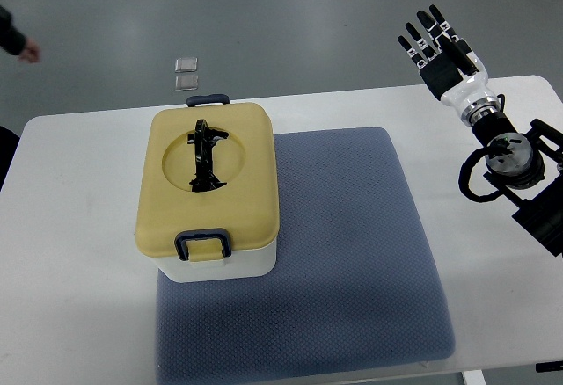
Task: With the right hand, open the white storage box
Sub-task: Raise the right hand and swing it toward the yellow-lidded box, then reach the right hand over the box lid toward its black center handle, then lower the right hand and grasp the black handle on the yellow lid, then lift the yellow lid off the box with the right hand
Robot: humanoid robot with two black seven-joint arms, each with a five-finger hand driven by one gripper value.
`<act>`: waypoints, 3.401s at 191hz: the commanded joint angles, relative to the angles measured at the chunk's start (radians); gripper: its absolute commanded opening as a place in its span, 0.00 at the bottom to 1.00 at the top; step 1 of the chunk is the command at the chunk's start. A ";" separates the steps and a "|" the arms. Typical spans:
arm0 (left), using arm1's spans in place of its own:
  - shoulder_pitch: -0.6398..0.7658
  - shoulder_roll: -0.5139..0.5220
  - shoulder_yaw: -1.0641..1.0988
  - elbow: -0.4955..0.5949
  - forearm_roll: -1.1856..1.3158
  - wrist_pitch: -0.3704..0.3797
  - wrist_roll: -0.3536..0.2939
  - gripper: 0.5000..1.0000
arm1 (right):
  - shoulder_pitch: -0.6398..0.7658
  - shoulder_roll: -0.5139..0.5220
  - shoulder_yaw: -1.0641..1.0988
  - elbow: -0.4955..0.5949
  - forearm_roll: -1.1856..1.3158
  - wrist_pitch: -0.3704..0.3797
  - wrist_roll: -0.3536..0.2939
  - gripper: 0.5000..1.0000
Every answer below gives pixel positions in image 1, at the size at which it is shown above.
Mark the person hand at left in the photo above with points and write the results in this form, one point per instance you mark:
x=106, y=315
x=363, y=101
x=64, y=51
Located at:
x=31, y=52

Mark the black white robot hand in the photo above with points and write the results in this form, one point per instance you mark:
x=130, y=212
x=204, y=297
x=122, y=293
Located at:
x=449, y=67

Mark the yellow box lid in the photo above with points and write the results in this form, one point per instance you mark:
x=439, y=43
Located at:
x=209, y=190

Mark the white storage box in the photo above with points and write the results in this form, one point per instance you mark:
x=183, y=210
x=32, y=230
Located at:
x=241, y=264

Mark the upper floor socket plate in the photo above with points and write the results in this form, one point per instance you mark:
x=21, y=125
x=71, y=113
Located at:
x=186, y=64

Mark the blue mesh mat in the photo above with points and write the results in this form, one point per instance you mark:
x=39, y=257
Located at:
x=354, y=285

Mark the black table bracket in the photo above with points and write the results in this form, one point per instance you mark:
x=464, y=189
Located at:
x=549, y=367

